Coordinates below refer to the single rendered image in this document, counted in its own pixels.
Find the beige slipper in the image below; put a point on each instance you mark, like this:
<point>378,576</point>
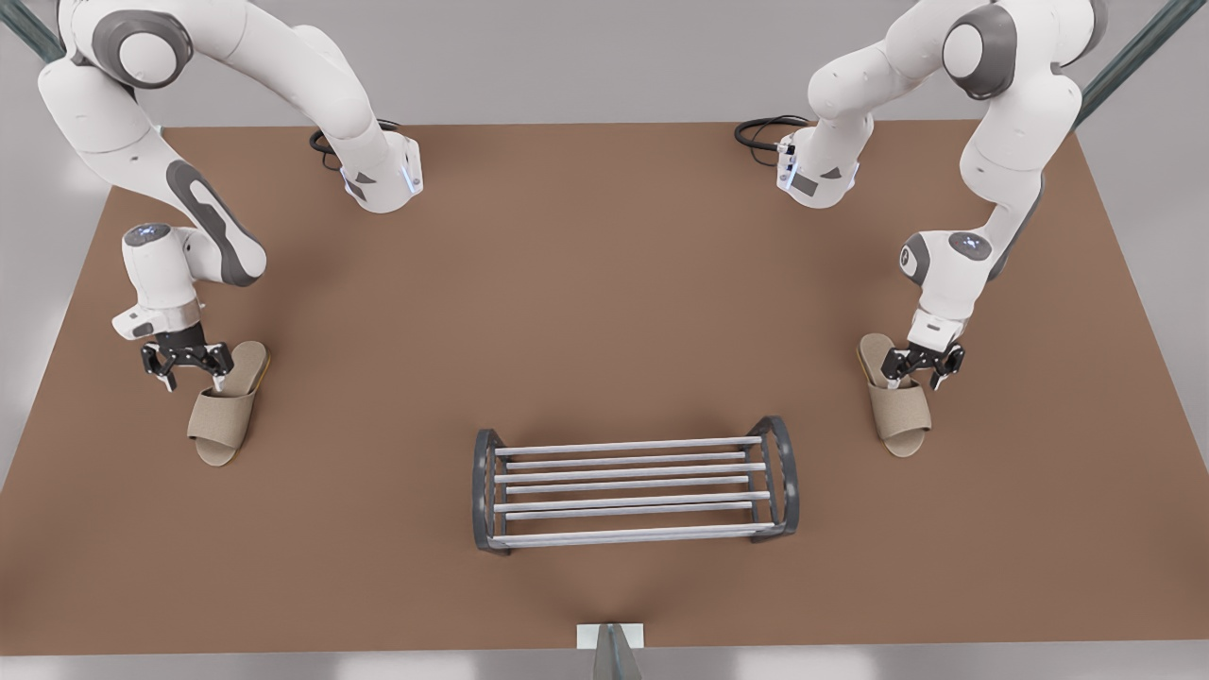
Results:
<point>902,416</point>
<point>225,416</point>

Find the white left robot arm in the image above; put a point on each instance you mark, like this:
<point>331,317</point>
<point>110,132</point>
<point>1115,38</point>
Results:
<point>1001,142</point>

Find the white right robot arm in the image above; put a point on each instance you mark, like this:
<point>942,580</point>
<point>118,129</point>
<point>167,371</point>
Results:
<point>217,57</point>

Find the grey metal shoe rack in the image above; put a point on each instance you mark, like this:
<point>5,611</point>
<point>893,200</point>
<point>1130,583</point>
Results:
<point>635,486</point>

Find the silver frame post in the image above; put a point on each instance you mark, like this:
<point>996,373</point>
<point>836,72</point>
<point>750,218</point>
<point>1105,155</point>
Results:
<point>1129,57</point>
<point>28,26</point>
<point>612,652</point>

